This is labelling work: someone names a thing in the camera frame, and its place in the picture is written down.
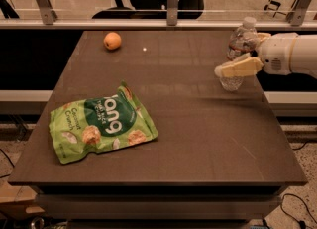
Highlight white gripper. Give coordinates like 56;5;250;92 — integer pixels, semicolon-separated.
214;33;298;78

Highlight clear plastic water bottle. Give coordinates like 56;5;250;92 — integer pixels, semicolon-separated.
220;17;259;91

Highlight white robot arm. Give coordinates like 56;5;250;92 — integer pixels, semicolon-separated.
214;33;317;78

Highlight orange fruit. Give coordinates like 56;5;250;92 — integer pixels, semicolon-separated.
103;32;122;51

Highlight green rice chips bag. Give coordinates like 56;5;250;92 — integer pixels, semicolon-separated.
49;82;159;165

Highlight wooden boards under table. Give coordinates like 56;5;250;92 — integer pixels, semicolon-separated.
0;182;45;220

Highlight right metal rail bracket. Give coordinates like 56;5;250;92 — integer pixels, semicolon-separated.
286;0;312;26

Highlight metal rail bracket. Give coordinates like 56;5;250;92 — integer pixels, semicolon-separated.
286;0;312;26
166;0;178;26
36;0;57;25

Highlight middle metal rail bracket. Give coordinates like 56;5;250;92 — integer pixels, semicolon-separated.
166;0;178;26

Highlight black floor cable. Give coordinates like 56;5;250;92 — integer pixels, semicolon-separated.
279;140;317;229

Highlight left metal rail bracket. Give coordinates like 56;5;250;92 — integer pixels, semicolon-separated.
36;0;57;25

